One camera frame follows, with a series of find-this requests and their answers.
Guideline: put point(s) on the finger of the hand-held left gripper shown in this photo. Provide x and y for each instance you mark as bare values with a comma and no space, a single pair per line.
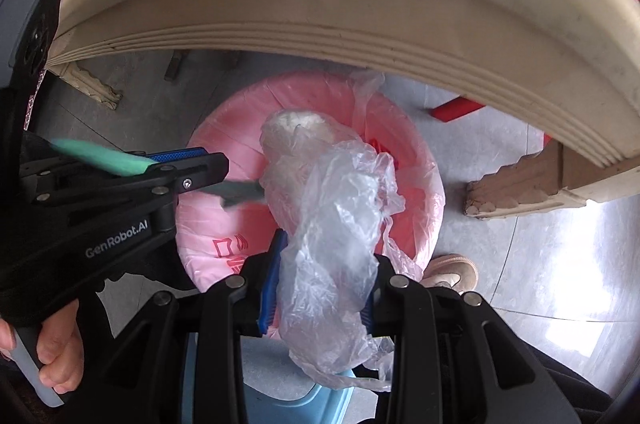
195,171

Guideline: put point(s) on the pink bin liner bag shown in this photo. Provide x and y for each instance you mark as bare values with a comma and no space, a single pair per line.
225,139

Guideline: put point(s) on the red plastic stool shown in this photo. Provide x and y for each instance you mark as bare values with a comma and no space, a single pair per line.
457,109

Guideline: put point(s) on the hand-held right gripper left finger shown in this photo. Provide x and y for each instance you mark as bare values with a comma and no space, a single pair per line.
272,284

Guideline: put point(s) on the person's left hand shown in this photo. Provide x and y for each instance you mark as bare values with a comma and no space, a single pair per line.
62,349

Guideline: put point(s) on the beige shoe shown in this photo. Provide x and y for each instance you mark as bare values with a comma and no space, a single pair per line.
452,274

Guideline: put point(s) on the person's black trouser leg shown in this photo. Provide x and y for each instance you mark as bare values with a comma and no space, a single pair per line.
570,384

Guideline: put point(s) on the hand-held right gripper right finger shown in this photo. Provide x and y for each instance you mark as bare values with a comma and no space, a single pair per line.
395,304

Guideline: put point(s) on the light blue plastic bin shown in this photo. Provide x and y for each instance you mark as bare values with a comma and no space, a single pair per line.
280,384

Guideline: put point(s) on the clear plastic bag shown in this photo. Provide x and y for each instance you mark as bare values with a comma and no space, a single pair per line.
325,254

